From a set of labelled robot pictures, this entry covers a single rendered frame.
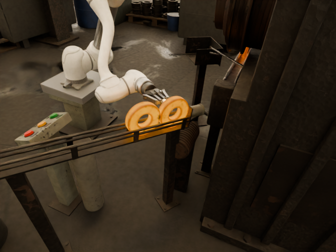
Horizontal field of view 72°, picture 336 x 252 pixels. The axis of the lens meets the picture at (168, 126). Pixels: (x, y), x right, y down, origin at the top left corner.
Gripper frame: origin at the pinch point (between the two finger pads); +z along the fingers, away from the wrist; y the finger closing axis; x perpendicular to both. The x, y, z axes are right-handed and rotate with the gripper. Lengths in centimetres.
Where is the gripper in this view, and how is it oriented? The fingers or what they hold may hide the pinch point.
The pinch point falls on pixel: (167, 104)
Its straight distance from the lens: 109.4
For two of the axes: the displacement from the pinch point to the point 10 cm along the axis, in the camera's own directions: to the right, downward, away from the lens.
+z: 5.3, 4.8, -7.0
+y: -8.5, 3.0, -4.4
